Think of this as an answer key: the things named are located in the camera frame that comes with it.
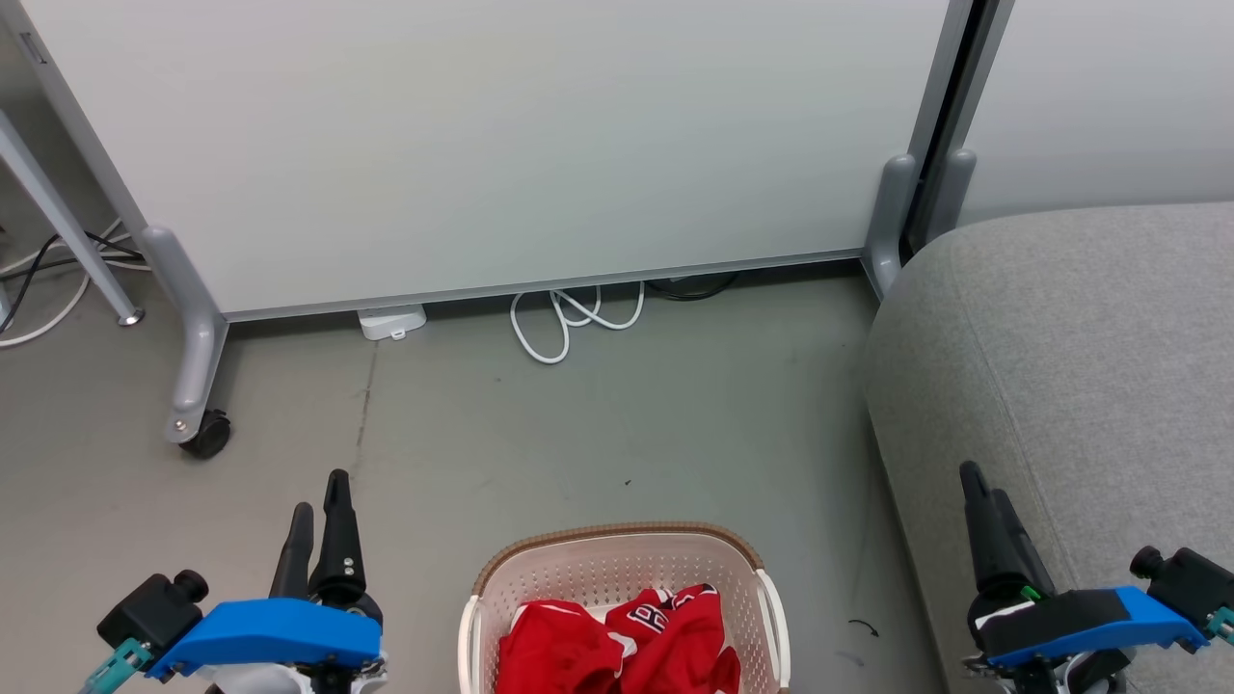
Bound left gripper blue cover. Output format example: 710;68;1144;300
145;469;389;694

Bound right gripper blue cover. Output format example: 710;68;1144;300
959;461;1211;694

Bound red garment with white stripes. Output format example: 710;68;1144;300
496;600;628;694

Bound red jersey with lettering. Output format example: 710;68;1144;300
605;581;741;694

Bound grey fabric sofa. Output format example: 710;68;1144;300
863;200;1234;694

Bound black caster wheel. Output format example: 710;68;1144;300
179;410;232;460

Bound grey partition foot with caster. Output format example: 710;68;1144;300
140;227;232;446

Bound white power adapter box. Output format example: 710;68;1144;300
359;305;427;341

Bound white plastic laundry basket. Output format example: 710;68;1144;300
458;522;793;694

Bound grey metal table leg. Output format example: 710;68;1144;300
0;111;146;327

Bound large white partition panel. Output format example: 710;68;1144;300
17;0;975;324

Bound narrow white partition panel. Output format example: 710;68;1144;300
950;0;1234;227

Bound teal left camera connector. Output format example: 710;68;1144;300
82;638;155;694

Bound looped white cable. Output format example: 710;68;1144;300
509;281;645;365

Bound long white floor cable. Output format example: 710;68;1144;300
0;217;131;348

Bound thin black floor cable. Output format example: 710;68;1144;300
0;229;146;334

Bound coiled black cable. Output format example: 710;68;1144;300
644;273;741;302

